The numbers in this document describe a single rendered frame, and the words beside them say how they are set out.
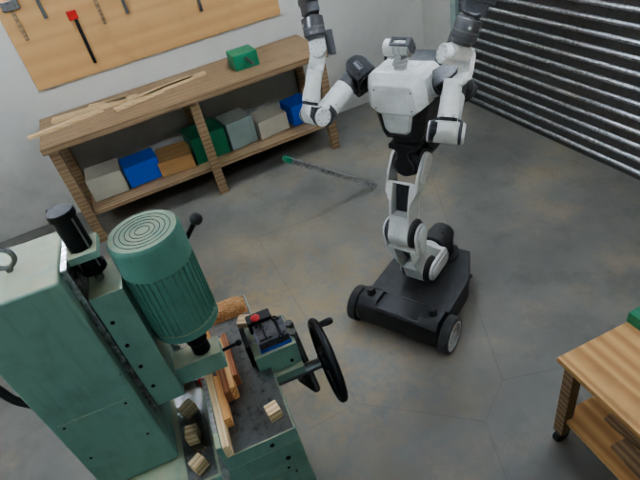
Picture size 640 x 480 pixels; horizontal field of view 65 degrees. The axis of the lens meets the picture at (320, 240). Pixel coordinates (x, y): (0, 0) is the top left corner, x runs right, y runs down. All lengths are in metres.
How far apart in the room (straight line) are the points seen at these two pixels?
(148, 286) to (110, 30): 3.32
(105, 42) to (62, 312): 3.35
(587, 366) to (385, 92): 1.26
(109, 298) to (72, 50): 3.30
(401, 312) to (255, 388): 1.23
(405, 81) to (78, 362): 1.49
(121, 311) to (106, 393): 0.23
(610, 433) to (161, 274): 1.79
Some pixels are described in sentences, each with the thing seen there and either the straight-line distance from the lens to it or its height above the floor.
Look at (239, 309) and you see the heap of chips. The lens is 1.81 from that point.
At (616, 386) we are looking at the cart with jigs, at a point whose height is 0.53.
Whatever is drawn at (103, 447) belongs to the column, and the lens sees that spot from 1.57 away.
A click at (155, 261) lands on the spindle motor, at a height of 1.47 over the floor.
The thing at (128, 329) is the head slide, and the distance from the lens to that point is 1.33.
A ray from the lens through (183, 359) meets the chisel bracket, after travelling 1.52.
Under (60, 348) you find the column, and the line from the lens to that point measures 1.31.
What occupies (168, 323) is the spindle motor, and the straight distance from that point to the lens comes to 1.32.
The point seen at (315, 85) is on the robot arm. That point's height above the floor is 1.37.
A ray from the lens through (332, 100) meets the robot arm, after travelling 2.18.
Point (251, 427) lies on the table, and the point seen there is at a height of 0.90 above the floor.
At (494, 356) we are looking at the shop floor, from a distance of 2.71.
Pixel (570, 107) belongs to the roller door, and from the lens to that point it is 4.15.
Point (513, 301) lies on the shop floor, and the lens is 2.97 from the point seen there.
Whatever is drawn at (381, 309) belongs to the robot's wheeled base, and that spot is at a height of 0.19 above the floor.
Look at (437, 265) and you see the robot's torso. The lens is 2.70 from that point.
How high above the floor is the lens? 2.13
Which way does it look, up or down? 38 degrees down
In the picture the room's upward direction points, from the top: 13 degrees counter-clockwise
